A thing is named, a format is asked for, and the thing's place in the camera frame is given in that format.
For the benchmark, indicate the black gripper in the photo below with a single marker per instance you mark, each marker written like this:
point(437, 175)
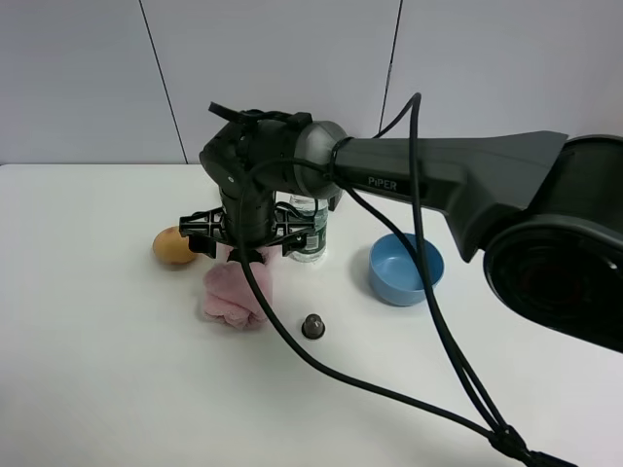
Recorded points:
point(255, 218)

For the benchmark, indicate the pink towel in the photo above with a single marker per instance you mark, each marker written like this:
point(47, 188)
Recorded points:
point(228, 298)

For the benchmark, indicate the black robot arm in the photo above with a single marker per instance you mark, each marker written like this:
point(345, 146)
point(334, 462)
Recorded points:
point(545, 209)

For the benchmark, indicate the clear water bottle green label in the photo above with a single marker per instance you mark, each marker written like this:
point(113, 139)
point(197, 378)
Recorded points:
point(316, 242)

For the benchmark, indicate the yellow potato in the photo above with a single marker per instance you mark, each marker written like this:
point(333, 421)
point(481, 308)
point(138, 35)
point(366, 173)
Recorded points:
point(172, 249)

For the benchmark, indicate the small dark coffee capsule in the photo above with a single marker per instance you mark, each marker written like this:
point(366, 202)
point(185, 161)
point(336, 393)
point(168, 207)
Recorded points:
point(313, 327)

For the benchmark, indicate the blue plastic bowl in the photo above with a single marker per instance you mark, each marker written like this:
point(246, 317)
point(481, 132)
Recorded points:
point(393, 275)

